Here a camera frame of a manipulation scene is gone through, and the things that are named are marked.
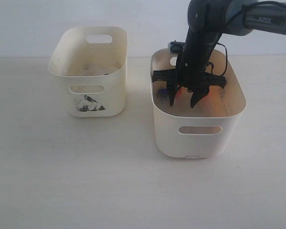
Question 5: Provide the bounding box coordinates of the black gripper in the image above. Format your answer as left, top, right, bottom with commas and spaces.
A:
152, 32, 226, 108

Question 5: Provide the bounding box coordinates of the orange cap tube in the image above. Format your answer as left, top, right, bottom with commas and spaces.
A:
175, 88, 182, 99
205, 86, 221, 117

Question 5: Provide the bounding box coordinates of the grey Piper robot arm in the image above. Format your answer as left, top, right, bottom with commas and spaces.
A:
151, 0, 286, 107

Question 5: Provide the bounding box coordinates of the cream plastic bin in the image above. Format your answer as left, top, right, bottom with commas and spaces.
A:
48, 26, 128, 118
150, 50, 246, 158

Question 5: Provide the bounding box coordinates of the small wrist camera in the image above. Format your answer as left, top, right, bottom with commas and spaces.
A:
168, 41, 185, 54

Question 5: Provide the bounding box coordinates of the black cable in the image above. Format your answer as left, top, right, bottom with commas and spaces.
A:
204, 42, 228, 77

